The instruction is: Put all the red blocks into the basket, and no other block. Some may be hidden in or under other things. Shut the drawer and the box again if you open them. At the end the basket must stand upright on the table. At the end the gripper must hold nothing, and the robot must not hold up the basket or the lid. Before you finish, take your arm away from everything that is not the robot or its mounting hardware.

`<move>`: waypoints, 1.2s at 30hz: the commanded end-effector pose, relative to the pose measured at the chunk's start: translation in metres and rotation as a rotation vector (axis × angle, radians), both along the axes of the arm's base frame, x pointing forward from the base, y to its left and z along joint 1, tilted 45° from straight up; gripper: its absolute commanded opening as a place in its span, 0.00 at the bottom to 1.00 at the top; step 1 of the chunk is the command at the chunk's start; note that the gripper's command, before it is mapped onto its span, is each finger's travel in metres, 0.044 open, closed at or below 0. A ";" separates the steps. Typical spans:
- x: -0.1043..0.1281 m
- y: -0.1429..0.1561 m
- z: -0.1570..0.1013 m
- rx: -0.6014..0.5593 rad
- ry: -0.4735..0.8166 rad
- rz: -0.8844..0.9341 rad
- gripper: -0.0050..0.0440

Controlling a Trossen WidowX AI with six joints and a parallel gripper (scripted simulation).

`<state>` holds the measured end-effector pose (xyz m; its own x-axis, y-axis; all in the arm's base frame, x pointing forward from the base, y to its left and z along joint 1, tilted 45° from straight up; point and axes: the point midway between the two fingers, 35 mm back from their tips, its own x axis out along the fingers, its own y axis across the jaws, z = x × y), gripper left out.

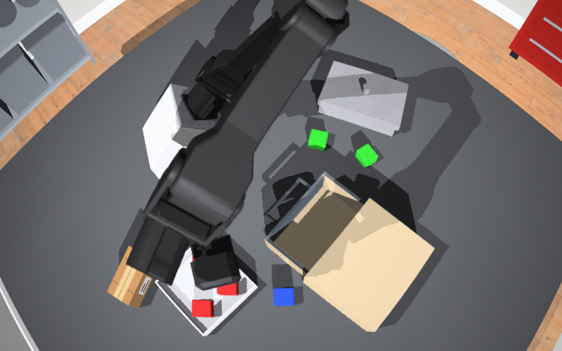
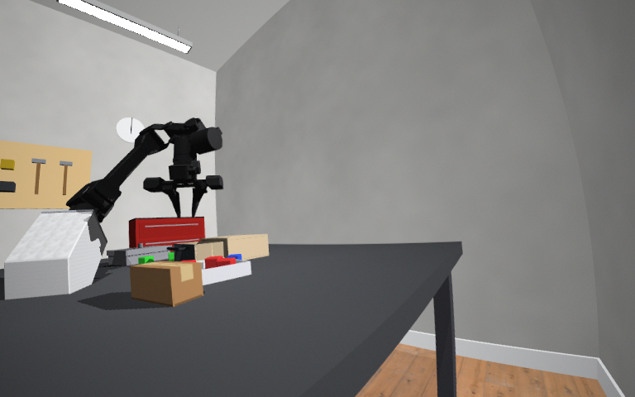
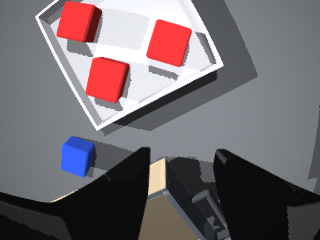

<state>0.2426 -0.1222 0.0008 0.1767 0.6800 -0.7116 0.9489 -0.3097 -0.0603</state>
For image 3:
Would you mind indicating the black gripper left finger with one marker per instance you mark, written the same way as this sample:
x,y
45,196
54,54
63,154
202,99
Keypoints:
x,y
109,208

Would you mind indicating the blue block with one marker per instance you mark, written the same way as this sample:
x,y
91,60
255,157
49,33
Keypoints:
x,y
77,156

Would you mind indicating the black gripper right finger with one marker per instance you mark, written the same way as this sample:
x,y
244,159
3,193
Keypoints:
x,y
259,205

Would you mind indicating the red block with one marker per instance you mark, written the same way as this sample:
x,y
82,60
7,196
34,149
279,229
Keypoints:
x,y
79,22
168,43
107,79

